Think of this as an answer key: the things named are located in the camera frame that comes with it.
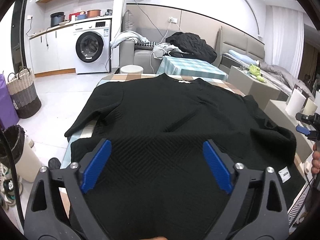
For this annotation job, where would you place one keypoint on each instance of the grey bed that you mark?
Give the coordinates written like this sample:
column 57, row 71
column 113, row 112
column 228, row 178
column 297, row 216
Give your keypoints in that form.
column 235, row 48

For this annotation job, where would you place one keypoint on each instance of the light blue blanket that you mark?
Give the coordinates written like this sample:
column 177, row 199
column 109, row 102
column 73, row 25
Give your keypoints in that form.
column 128, row 35

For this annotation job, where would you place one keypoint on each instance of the white paper roll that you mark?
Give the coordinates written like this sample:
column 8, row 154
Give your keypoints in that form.
column 295, row 103

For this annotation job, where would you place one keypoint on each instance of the grey sofa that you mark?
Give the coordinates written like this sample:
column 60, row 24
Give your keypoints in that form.
column 137, row 53

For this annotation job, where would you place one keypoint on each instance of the green plush toy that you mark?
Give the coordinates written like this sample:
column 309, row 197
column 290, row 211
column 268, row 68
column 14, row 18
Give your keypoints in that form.
column 255, row 72

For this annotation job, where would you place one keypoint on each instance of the person's right hand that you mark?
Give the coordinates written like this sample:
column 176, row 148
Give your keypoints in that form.
column 315, row 160

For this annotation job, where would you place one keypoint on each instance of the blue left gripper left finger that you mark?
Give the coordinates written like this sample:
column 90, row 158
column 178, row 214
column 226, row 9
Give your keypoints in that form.
column 92, row 164

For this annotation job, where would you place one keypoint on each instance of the white round stool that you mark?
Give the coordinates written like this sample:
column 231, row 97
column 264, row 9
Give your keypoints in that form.
column 131, row 69

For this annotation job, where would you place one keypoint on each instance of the white washing machine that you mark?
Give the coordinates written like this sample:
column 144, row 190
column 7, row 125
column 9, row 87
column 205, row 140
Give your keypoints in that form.
column 92, row 53

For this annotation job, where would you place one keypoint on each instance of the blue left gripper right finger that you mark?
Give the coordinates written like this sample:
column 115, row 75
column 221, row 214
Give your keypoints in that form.
column 221, row 166

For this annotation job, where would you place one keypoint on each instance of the plaid tablecloth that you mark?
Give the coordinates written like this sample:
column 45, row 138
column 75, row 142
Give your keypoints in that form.
column 296, row 209

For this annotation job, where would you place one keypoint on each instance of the woven laundry basket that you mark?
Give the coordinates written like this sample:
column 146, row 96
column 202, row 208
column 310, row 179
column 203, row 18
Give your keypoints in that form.
column 23, row 93

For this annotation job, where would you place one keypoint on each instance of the black slipper near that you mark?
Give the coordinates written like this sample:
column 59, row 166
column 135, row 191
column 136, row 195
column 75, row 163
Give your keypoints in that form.
column 54, row 164

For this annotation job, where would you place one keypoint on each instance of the black cooking pot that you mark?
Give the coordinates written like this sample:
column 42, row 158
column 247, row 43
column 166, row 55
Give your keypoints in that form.
column 56, row 18

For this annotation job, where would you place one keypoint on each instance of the black puffy jacket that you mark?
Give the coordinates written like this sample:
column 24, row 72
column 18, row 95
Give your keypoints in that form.
column 192, row 46

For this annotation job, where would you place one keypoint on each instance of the blue checked small table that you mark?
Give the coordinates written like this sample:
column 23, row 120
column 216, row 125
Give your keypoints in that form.
column 190, row 67

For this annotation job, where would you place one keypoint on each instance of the copper pot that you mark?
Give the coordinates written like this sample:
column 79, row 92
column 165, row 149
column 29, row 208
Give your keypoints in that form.
column 93, row 13

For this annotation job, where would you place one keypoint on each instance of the black knit sweater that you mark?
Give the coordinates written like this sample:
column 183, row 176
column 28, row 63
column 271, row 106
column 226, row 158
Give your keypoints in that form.
column 156, row 181

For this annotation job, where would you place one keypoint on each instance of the purple bag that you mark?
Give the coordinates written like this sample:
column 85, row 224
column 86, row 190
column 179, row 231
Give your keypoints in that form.
column 8, row 114

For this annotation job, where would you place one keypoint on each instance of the white kitchen cabinet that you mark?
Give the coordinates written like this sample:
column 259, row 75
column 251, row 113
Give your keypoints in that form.
column 51, row 52

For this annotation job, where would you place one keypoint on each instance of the beige trash bin black liner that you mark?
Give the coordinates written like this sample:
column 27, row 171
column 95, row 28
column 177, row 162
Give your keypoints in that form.
column 26, row 162

